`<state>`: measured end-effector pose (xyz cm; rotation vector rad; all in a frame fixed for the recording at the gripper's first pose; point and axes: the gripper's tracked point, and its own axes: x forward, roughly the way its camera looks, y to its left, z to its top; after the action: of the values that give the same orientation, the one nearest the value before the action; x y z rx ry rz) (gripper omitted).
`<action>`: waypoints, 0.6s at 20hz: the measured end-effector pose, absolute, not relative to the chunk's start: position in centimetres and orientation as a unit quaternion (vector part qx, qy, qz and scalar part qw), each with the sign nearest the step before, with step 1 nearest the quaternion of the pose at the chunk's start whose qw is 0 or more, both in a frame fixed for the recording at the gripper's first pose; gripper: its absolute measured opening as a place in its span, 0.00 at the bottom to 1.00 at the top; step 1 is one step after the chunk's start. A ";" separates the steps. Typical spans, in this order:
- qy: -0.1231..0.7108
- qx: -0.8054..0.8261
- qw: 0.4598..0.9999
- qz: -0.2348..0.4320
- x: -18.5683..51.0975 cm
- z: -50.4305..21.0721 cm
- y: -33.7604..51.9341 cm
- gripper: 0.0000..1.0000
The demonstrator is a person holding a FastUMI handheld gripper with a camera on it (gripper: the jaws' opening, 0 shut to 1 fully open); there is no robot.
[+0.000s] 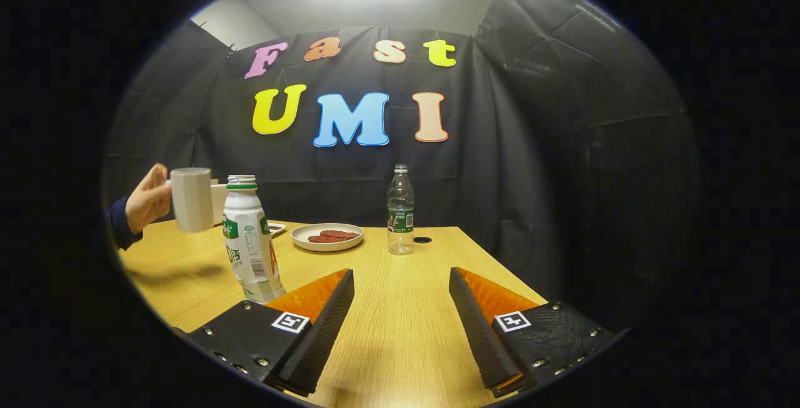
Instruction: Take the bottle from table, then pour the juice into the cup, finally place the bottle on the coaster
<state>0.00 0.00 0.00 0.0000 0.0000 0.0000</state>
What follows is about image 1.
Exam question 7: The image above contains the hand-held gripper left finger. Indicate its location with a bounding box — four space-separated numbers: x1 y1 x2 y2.
186 269 355 397

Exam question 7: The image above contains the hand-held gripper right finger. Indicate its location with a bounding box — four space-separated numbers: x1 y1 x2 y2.
449 267 619 399

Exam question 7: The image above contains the white juice bottle green label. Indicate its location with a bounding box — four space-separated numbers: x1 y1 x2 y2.
222 175 286 304

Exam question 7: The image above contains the white cup wooden handle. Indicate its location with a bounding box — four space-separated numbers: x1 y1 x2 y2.
169 167 214 234

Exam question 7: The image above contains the clear plastic water bottle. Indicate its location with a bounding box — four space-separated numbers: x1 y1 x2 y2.
387 164 415 255

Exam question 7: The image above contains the wooden table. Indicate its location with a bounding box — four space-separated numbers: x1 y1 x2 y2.
119 219 551 408

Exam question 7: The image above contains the white round plate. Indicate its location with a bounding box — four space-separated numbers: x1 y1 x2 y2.
291 223 364 252

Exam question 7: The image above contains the black backdrop cloth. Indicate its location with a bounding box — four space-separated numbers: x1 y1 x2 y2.
103 0 698 315

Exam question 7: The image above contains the cream toaster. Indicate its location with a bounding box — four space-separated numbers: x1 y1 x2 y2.
210 179 229 226

